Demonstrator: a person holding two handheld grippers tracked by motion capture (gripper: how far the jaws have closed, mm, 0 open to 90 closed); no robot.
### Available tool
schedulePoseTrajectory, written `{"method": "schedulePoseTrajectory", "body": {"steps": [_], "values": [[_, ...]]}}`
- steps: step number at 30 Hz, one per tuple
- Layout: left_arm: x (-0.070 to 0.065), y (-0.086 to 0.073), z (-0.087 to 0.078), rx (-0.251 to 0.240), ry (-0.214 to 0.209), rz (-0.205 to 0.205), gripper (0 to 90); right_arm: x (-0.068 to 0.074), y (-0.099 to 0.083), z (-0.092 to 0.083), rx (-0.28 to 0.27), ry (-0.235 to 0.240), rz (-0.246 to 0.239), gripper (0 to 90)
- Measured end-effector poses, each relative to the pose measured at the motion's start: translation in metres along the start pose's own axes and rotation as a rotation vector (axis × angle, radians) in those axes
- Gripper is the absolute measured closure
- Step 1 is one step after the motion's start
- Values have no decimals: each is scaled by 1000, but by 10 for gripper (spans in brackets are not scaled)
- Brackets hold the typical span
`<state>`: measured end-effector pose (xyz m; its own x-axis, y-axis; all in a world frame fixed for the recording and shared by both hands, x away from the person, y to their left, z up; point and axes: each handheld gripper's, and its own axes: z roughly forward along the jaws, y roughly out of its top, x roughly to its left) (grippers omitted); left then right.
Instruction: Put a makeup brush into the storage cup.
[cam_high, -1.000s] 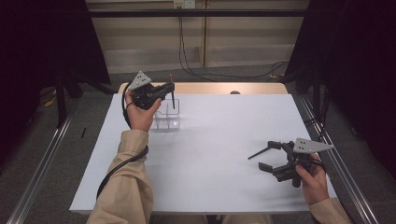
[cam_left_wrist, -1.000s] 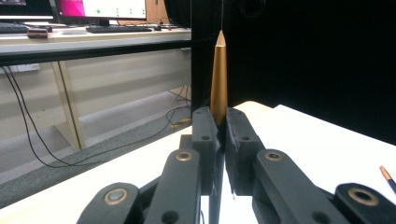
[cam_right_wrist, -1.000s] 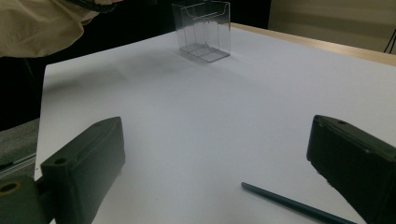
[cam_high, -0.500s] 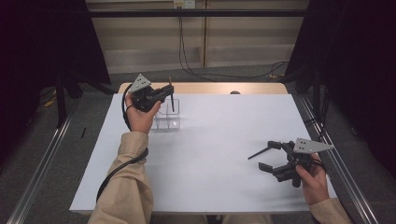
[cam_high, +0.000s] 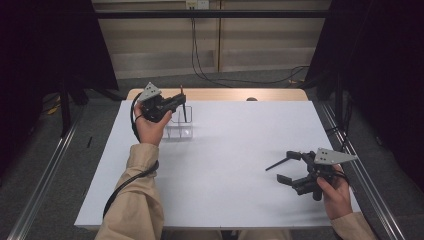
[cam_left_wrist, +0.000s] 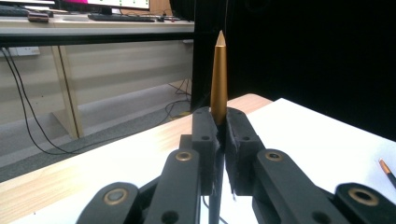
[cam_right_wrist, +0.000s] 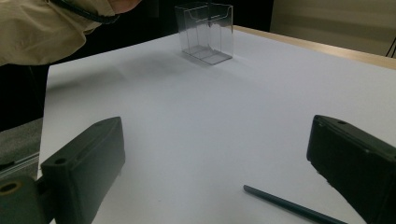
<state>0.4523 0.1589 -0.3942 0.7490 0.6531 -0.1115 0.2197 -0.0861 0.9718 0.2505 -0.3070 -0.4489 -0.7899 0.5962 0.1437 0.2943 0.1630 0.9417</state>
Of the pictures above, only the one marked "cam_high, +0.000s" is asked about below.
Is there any white wall socket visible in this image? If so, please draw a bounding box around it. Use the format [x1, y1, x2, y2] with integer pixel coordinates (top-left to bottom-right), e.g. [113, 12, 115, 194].
[185, 0, 210, 10]

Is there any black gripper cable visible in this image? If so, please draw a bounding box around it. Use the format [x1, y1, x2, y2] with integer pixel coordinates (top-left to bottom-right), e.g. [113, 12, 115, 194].
[102, 92, 160, 219]
[331, 168, 351, 186]

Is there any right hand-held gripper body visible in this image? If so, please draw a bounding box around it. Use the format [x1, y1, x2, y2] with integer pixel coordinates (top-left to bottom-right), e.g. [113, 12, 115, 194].
[292, 147, 358, 202]

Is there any clear acrylic pen holder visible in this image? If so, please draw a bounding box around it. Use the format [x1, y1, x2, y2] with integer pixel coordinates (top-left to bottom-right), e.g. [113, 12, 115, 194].
[162, 105, 194, 140]

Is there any black wall cable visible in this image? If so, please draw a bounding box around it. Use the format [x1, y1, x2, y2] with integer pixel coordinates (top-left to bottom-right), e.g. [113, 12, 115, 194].
[193, 17, 311, 86]
[190, 17, 311, 88]

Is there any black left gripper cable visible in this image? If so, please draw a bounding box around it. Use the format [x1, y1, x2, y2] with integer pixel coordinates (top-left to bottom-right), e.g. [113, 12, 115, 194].
[102, 92, 160, 219]

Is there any white table board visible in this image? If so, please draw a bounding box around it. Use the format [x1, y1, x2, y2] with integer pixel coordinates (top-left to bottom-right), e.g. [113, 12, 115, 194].
[73, 99, 362, 231]

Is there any black metal stand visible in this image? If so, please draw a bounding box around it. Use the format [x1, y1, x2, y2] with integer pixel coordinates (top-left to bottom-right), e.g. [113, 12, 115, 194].
[59, 78, 73, 138]
[334, 71, 345, 134]

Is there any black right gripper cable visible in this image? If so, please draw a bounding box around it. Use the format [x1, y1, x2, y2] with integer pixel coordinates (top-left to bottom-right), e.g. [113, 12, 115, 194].
[331, 168, 351, 186]

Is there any dark horizontal rail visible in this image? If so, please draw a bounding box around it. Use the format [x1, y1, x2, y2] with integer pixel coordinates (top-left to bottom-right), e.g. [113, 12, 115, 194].
[94, 9, 331, 20]

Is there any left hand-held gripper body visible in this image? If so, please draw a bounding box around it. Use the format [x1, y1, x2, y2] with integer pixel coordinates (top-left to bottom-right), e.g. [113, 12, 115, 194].
[137, 82, 173, 124]

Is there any black curtain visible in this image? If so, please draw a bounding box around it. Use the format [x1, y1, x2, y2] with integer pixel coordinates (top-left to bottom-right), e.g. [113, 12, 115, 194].
[0, 0, 119, 174]
[304, 0, 424, 183]

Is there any aluminium floor rail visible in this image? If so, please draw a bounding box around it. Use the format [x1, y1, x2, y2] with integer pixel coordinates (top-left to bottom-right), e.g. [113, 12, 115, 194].
[6, 105, 87, 240]
[314, 99, 407, 240]

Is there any person's left hand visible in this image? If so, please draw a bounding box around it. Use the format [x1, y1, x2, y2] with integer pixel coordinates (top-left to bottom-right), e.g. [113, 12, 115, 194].
[133, 103, 173, 148]

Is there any person's right hand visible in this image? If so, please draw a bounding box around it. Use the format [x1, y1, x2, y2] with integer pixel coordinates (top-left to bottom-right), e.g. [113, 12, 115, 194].
[316, 164, 354, 221]

